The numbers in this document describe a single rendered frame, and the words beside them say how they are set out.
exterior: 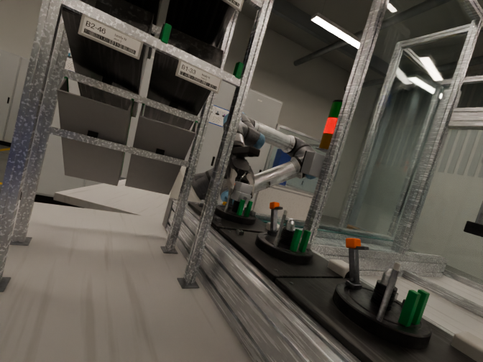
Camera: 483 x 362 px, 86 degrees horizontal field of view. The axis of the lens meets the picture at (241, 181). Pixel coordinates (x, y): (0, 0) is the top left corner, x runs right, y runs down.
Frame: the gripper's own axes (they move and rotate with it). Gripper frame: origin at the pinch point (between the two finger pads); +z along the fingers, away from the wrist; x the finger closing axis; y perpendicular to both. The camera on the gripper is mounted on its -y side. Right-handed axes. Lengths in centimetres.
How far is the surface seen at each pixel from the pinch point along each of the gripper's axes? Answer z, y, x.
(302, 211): -154, 263, -337
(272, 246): 24.0, -18.9, 7.1
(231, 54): -709, 343, -261
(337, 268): 29.6, -24.1, -6.3
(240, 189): 1.4, -3.8, 3.5
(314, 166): -1.6, -20.6, -12.9
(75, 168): -0.4, 6.8, 47.5
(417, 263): 21, -6, -90
